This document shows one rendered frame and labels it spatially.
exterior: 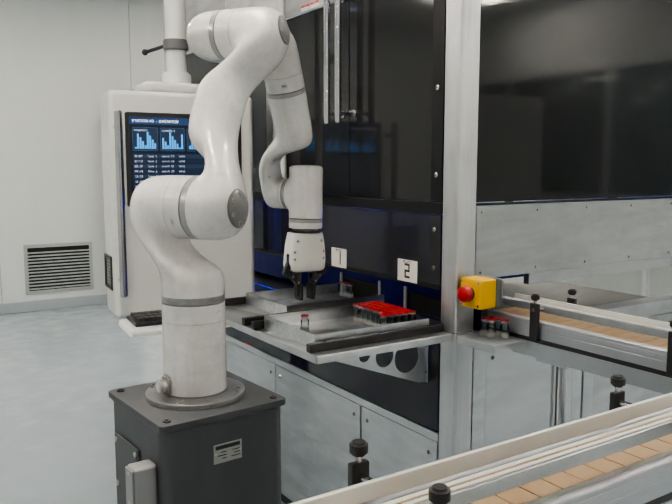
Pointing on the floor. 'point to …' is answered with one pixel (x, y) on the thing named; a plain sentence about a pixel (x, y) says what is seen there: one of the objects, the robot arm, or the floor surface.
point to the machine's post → (458, 220)
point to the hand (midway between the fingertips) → (304, 291)
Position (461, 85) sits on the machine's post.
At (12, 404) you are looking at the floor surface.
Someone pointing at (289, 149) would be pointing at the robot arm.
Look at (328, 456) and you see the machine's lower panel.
